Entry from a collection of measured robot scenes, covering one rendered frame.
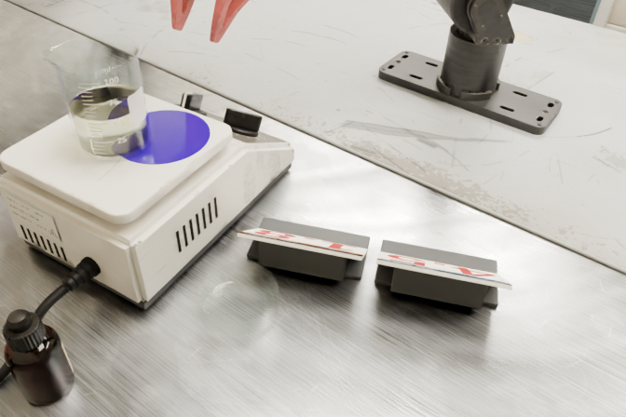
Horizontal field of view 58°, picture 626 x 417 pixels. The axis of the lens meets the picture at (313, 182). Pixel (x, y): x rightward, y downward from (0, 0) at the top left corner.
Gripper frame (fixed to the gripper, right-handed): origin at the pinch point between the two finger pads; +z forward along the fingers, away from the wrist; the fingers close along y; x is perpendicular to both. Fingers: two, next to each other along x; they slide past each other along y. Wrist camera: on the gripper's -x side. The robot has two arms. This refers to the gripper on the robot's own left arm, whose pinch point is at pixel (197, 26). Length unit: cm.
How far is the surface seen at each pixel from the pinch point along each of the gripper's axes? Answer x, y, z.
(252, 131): -0.7, 7.5, 6.9
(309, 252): -8.6, 16.2, 12.5
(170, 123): -7.5, 3.1, 7.3
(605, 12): 267, 91, -66
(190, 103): -0.2, 1.3, 6.5
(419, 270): -9.8, 23.8, 10.5
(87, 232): -15.0, 2.7, 14.4
